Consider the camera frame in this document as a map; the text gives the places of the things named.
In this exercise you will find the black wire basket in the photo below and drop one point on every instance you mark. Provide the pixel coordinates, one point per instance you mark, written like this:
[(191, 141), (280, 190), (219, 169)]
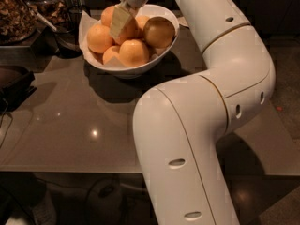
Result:
[(67, 34)]

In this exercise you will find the white ceramic bowl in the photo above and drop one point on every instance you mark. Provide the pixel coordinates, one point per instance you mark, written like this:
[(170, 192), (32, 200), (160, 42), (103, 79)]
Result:
[(152, 11)]

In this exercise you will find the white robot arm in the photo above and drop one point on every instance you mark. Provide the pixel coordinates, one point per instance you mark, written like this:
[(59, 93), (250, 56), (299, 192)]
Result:
[(176, 125)]

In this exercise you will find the large glass snack jar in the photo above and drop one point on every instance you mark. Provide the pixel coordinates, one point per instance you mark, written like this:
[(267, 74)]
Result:
[(17, 22)]

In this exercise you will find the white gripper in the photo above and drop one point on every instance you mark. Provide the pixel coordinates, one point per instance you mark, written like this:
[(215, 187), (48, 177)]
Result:
[(121, 17)]

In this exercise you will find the small front left orange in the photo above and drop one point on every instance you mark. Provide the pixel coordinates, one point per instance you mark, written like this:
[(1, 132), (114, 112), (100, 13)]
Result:
[(112, 52)]

